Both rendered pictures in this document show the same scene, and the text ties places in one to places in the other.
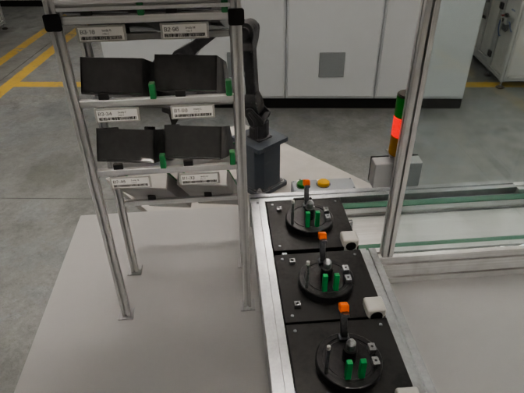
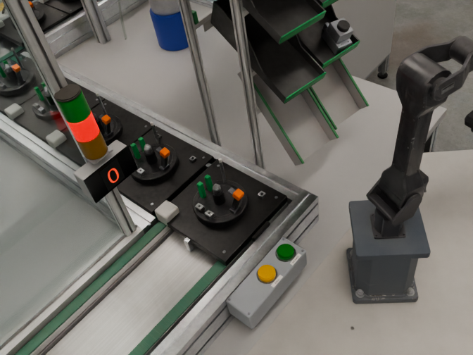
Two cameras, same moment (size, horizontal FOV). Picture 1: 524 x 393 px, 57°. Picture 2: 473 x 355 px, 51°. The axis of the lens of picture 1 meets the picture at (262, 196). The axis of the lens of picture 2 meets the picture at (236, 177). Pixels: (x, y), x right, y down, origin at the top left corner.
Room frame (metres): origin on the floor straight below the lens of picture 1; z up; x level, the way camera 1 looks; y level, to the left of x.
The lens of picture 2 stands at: (1.83, -0.58, 1.94)
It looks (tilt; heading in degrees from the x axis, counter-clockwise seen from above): 47 degrees down; 144
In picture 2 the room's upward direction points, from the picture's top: 11 degrees counter-clockwise
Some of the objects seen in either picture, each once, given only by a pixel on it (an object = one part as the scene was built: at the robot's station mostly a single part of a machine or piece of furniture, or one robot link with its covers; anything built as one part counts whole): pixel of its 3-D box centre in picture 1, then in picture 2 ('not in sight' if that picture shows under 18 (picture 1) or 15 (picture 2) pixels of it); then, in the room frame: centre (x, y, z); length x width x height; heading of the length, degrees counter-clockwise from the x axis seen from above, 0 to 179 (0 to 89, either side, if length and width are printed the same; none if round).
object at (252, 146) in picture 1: (260, 161); (383, 252); (1.52, 0.01, 0.96); 0.15 x 0.15 x 0.20; 43
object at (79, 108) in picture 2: (406, 105); (73, 104); (1.04, -0.34, 1.38); 0.05 x 0.05 x 0.05
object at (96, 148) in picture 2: (400, 143); (91, 143); (1.04, -0.34, 1.28); 0.05 x 0.05 x 0.05
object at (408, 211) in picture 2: (257, 113); (392, 196); (1.52, 0.01, 1.15); 0.09 x 0.07 x 0.06; 163
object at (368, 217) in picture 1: (406, 236); (134, 298); (1.14, -0.44, 0.91); 0.84 x 0.28 x 0.10; 94
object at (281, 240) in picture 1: (309, 224); (221, 208); (1.14, -0.14, 0.96); 0.24 x 0.24 x 0.02; 4
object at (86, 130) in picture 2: (403, 125); (82, 124); (1.04, -0.34, 1.33); 0.05 x 0.05 x 0.05
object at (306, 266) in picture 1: (327, 270); (149, 154); (0.89, -0.16, 1.01); 0.24 x 0.24 x 0.13; 4
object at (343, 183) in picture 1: (323, 191); (267, 281); (1.36, -0.21, 0.93); 0.21 x 0.07 x 0.06; 94
